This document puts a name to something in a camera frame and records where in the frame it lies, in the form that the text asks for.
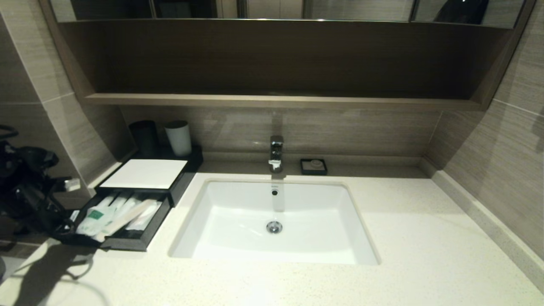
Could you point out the white ceramic sink basin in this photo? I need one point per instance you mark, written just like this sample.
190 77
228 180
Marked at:
238 212

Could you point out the clear long tube packet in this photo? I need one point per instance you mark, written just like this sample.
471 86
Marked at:
127 216

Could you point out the brown wooden shelf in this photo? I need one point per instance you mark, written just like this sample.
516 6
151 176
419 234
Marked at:
276 102

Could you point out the white board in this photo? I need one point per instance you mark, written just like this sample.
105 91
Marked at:
144 174

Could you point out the black box drawer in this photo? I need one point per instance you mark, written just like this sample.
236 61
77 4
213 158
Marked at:
159 223

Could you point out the chrome faucet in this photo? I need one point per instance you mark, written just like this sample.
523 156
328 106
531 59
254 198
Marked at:
276 151

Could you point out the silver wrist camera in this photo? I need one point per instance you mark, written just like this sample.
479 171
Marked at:
72 184

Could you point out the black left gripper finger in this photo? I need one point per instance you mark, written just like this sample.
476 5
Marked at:
68 227

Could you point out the chrome sink drain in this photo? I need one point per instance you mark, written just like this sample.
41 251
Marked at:
274 227

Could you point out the mirror cabinet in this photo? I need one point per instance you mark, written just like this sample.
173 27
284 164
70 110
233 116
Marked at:
357 10

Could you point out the white long packet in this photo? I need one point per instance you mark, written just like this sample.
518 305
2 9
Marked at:
108 200

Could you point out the black soap dish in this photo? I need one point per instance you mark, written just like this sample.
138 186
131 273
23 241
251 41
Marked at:
304 172

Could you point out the white flat packet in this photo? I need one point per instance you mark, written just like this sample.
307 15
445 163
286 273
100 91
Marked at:
148 219

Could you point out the round pale soap bar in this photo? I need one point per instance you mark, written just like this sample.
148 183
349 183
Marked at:
315 163

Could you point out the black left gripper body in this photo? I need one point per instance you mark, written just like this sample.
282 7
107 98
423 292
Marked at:
40 206

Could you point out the light grey cup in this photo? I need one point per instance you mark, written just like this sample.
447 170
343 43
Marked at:
180 141

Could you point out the white green sachet packet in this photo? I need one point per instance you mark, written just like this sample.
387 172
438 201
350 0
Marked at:
95 219

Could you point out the clear toothbrush packet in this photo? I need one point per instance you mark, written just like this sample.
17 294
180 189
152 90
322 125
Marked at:
126 203

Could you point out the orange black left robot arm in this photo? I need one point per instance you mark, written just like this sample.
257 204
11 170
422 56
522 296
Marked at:
25 165

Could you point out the black cup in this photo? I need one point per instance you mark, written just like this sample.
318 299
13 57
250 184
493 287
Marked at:
144 138

